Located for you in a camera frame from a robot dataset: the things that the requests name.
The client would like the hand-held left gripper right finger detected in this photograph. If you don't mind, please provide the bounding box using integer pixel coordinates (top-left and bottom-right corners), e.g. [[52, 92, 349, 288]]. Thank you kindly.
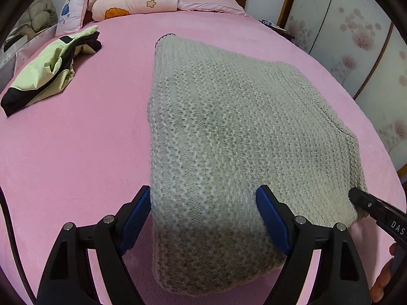
[[256, 185, 372, 305]]

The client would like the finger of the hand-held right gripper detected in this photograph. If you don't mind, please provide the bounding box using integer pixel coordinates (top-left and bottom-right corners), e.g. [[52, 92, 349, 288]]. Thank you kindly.
[[348, 187, 407, 246]]

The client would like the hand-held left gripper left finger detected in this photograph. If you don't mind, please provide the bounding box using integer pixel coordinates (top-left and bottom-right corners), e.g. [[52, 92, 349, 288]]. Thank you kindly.
[[36, 185, 152, 305]]

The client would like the grey knit sweater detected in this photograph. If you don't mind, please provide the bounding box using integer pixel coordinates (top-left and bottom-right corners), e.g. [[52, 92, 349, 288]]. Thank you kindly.
[[147, 33, 369, 295]]

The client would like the person's right hand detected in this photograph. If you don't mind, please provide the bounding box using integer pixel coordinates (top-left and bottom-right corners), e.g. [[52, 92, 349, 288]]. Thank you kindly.
[[371, 243, 399, 304]]

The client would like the pink bed sheet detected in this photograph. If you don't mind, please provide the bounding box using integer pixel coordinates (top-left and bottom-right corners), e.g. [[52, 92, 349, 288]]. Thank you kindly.
[[0, 11, 407, 305]]

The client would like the green and black jacket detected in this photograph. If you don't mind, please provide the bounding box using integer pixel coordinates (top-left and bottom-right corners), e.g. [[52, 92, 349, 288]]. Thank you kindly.
[[1, 25, 102, 117]]

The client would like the dark wooden nightstand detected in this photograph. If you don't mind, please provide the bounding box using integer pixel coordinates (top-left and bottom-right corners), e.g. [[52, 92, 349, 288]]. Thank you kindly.
[[259, 19, 295, 40]]

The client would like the white storage box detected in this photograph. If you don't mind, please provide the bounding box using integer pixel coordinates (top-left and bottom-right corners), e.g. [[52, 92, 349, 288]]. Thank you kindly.
[[0, 22, 62, 85]]

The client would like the white pillow with blue print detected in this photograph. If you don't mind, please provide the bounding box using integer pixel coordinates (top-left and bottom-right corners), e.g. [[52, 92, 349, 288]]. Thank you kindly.
[[55, 0, 93, 37]]

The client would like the pink ruffled pillow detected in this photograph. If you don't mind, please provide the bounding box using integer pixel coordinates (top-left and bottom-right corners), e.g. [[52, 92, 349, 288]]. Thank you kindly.
[[176, 0, 249, 17]]

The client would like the grey puffy quilt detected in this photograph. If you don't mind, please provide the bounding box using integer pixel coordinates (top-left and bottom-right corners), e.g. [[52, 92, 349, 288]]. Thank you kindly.
[[14, 0, 58, 37]]

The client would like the black cable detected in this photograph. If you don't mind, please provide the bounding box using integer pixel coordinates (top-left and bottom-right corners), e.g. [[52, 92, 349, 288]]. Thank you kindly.
[[0, 186, 37, 305]]

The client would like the floral wardrobe with wooden frame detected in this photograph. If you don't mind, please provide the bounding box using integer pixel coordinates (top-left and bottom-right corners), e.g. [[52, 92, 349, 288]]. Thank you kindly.
[[276, 0, 407, 178]]

